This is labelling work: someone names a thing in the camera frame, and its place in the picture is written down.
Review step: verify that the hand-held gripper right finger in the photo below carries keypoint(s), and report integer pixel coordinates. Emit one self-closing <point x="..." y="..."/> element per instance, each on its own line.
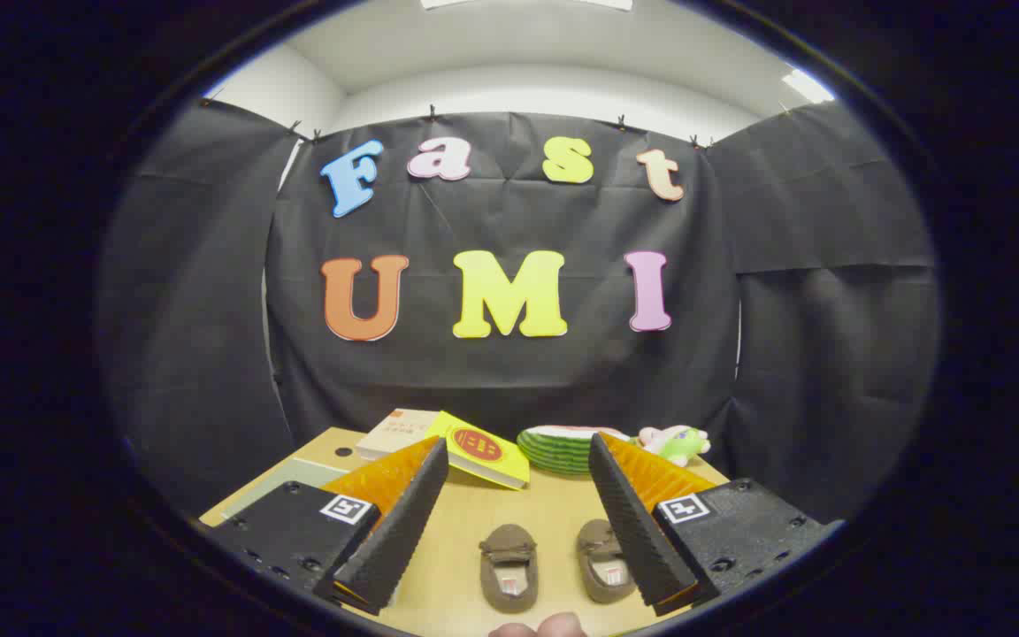
<point x="638" y="531"/>

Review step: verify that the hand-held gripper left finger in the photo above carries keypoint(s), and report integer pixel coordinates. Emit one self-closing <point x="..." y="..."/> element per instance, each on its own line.
<point x="403" y="531"/>

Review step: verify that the brown fuzzy shoe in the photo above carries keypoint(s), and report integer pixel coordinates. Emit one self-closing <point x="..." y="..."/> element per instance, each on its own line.
<point x="509" y="548"/>
<point x="596" y="553"/>

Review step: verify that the pink and green plush toy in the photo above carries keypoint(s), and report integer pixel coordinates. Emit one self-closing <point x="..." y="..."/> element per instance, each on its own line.
<point x="682" y="442"/>

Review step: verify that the beige book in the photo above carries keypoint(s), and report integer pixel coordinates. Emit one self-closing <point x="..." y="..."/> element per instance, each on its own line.
<point x="394" y="429"/>

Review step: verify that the watermelon slice plush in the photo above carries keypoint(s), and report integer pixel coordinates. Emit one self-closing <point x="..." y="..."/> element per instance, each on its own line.
<point x="554" y="451"/>

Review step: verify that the yellow book with red circle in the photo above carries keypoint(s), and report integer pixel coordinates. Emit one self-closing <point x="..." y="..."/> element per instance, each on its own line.
<point x="509" y="464"/>

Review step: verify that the ceiling light panel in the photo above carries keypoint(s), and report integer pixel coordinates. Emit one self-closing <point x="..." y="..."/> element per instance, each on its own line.
<point x="806" y="86"/>

